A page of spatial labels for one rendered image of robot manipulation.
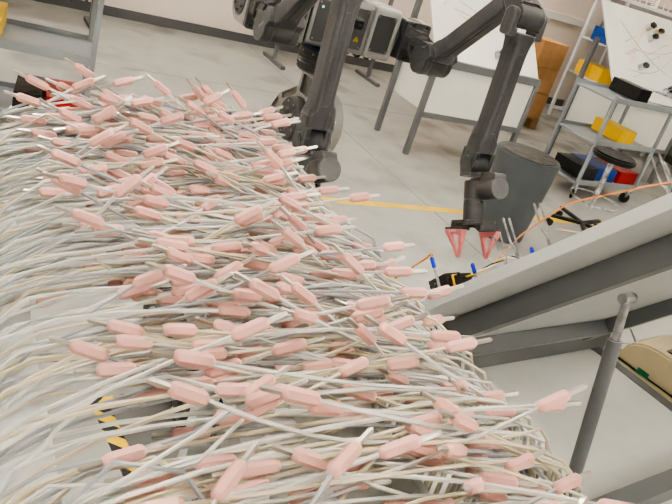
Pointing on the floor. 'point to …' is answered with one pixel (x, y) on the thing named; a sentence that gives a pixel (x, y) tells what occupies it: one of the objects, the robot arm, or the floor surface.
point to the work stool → (597, 185)
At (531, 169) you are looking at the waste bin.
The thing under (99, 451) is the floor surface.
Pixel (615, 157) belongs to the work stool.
